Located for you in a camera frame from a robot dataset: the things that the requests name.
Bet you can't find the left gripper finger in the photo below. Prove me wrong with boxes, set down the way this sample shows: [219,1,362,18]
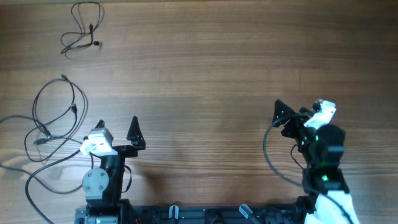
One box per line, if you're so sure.
[83,119,105,140]
[126,116,146,150]

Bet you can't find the black cable bundle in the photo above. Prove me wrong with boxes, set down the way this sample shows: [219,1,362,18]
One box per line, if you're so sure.
[0,74,94,195]

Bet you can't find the separated thin black cable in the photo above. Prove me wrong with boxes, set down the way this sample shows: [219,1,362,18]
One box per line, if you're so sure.
[60,1,105,55]

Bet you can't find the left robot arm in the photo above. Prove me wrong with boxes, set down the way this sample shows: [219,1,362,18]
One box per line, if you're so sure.
[74,116,146,224]

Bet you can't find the right camera black cable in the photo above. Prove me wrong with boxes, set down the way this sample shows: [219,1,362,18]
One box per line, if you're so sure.
[262,113,355,224]

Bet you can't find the camera black cable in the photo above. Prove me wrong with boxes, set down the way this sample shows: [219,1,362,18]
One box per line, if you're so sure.
[262,113,355,224]
[24,149,82,224]

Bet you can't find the left camera black cable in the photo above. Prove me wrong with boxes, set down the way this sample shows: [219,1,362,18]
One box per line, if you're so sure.
[24,149,82,224]

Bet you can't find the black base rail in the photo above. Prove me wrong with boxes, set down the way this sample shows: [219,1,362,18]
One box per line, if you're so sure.
[74,203,305,224]

